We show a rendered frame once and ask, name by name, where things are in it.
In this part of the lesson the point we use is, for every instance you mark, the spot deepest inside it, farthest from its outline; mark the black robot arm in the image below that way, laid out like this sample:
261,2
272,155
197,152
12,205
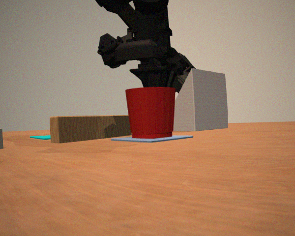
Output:
144,9

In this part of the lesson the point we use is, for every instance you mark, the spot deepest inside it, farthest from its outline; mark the red cup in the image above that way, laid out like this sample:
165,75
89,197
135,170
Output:
151,112

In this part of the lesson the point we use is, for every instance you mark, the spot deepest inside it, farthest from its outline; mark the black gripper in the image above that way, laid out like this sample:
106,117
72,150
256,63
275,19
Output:
158,67

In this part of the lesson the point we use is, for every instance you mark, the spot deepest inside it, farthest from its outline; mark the brown wooden block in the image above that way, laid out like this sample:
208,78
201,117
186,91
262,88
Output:
64,129

